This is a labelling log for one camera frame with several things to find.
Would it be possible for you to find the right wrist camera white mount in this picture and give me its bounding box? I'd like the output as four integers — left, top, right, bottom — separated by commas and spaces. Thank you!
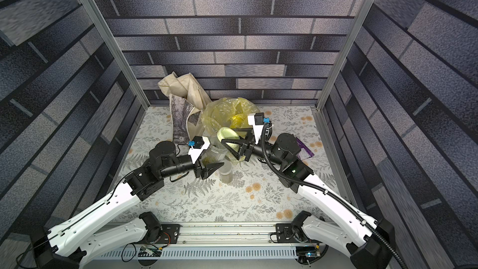
247, 113, 271, 144

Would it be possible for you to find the beige printed tote bag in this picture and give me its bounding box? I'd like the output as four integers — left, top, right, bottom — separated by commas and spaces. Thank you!
158, 72, 212, 144

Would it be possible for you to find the aluminium frame post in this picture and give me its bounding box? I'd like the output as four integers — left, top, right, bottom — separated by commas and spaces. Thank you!
316, 0, 375, 111
80, 0, 150, 110

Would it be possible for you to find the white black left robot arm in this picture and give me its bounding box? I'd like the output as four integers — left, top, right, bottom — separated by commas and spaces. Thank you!
31, 136, 223, 269

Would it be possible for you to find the clear jar of mung beans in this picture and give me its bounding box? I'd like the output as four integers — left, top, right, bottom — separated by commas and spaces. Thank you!
202, 136, 229, 166

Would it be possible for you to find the aluminium frame post right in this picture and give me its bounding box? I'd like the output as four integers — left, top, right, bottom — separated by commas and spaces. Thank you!
316, 0, 375, 111

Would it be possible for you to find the green circuit board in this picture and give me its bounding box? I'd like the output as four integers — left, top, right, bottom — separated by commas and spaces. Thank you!
296, 247, 321, 264
138, 246, 162, 257

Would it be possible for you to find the small clear bean jar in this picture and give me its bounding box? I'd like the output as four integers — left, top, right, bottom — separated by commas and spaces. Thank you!
218, 160, 234, 184

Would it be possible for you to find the purple packet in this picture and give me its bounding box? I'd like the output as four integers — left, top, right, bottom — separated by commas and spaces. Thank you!
296, 138, 314, 161

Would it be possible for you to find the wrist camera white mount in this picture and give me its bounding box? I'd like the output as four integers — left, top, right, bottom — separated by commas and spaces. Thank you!
247, 113, 271, 144
188, 136, 210, 164

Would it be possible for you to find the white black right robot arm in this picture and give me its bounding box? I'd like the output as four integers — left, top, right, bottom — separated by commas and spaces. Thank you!
219, 128, 396, 269

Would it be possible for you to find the aluminium frame post left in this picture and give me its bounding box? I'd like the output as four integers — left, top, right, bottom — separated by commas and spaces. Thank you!
80, 0, 150, 110

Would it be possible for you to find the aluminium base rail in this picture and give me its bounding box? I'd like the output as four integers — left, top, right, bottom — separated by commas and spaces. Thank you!
83, 221, 326, 260

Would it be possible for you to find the green circuit board left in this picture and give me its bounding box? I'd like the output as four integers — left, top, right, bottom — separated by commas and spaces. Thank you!
138, 246, 162, 257

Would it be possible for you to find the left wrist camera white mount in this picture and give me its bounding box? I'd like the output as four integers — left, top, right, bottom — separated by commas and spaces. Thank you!
188, 136, 210, 164

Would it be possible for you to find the yellow plastic trash bag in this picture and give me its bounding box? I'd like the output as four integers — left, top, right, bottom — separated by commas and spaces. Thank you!
200, 97, 260, 136

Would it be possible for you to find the green circuit board right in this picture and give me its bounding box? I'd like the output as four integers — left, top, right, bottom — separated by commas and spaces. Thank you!
296, 247, 321, 264

